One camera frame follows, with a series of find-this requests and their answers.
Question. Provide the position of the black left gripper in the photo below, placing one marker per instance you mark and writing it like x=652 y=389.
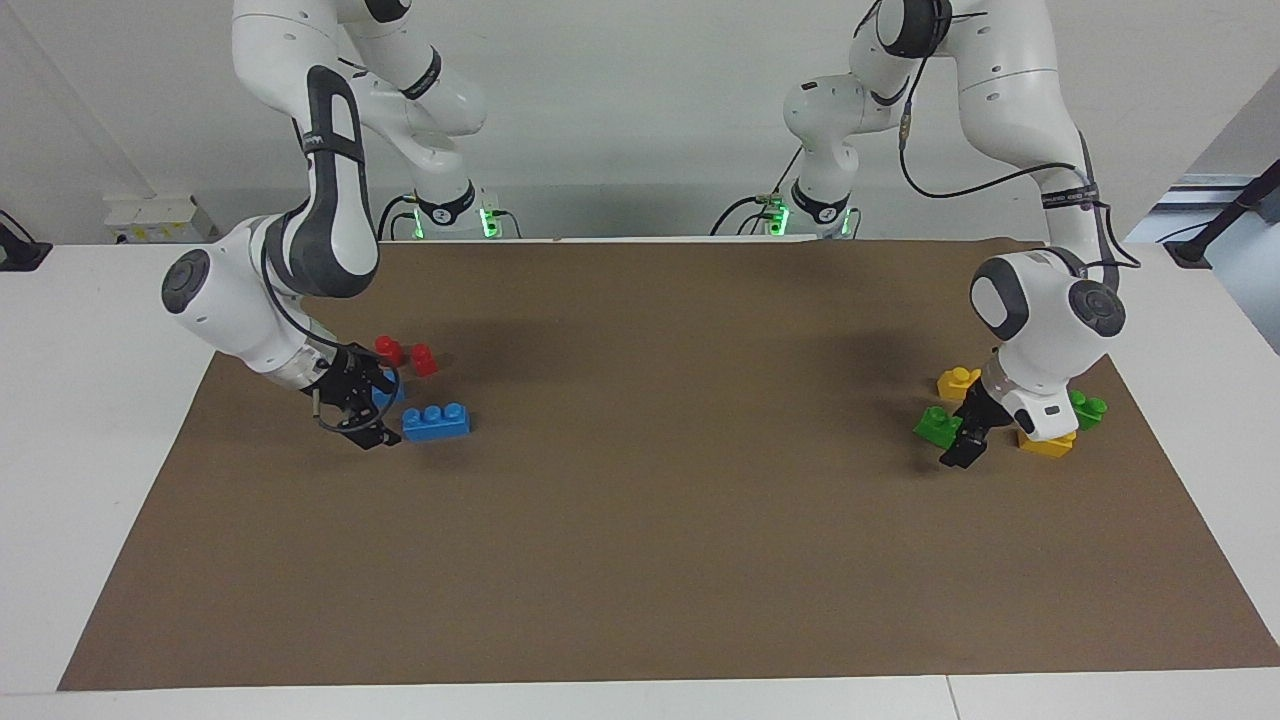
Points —
x=985 y=408

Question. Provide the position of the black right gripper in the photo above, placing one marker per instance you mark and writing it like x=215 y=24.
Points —
x=345 y=385

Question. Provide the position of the green two-stud toy block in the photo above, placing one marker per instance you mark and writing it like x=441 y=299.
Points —
x=934 y=428
x=1090 y=411

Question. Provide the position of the blue three-stud toy block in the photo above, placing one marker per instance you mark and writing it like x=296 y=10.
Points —
x=436 y=423
x=394 y=397

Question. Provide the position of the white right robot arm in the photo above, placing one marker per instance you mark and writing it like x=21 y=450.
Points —
x=240 y=300

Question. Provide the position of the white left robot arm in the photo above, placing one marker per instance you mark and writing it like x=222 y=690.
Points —
x=1040 y=330

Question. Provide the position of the small red toy block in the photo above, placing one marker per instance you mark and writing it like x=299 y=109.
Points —
x=388 y=349
x=425 y=361

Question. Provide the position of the yellow two-stud toy block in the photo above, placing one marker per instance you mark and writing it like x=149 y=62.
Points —
x=955 y=383
x=1050 y=447

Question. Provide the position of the brown table mat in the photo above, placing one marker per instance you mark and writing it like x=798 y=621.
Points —
x=640 y=520

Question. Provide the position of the black stand with pole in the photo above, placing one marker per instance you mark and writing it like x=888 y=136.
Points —
x=1215 y=225

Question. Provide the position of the black table clamp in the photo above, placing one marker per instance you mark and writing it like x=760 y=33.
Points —
x=18 y=252

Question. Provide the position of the white wall power strip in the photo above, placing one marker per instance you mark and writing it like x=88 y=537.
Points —
x=155 y=218

